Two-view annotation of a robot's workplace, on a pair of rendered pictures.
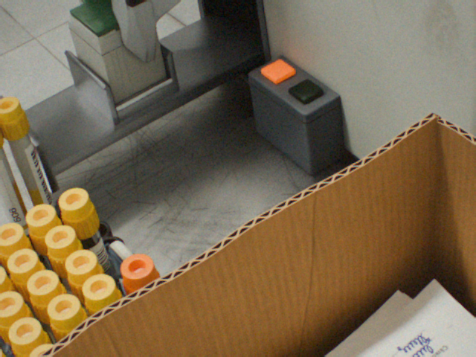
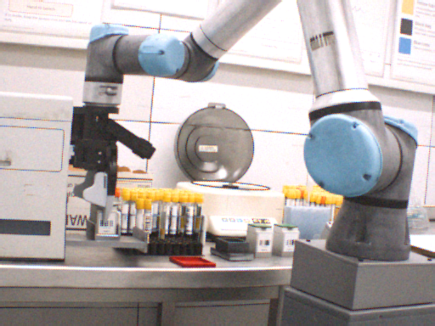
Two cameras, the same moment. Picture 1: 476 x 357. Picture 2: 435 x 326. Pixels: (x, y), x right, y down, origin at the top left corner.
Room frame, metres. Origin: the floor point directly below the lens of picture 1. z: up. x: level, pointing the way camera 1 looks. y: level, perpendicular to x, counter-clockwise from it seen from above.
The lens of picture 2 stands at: (1.93, 0.28, 1.15)
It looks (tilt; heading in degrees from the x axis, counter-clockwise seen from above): 3 degrees down; 181
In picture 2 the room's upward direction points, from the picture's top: 5 degrees clockwise
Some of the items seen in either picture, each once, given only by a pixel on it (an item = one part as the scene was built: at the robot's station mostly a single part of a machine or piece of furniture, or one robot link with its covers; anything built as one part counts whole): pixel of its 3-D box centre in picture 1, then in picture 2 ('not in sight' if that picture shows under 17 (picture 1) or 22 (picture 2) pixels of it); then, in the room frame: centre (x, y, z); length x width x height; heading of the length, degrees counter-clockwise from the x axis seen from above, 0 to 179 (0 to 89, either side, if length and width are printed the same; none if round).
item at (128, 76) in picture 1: (117, 50); (103, 222); (0.51, 0.06, 0.95); 0.05 x 0.04 x 0.06; 28
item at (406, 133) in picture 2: not in sight; (381, 154); (0.68, 0.53, 1.12); 0.13 x 0.12 x 0.14; 149
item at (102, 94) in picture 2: not in sight; (102, 95); (0.53, 0.04, 1.18); 0.08 x 0.08 x 0.05
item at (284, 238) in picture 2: not in sight; (285, 239); (0.28, 0.42, 0.91); 0.05 x 0.04 x 0.07; 28
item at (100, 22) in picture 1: (107, 9); not in sight; (0.51, 0.06, 0.98); 0.05 x 0.04 x 0.01; 28
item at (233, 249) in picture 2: not in sight; (231, 248); (0.35, 0.30, 0.89); 0.09 x 0.05 x 0.04; 28
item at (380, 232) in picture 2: not in sight; (372, 223); (0.67, 0.53, 1.00); 0.15 x 0.15 x 0.10
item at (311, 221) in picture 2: not in sight; (305, 228); (0.19, 0.47, 0.92); 0.10 x 0.07 x 0.10; 110
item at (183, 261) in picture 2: not in sight; (192, 261); (0.47, 0.23, 0.88); 0.07 x 0.07 x 0.01; 28
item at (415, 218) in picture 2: not in sight; (400, 204); (-0.45, 0.84, 0.94); 0.20 x 0.17 x 0.14; 101
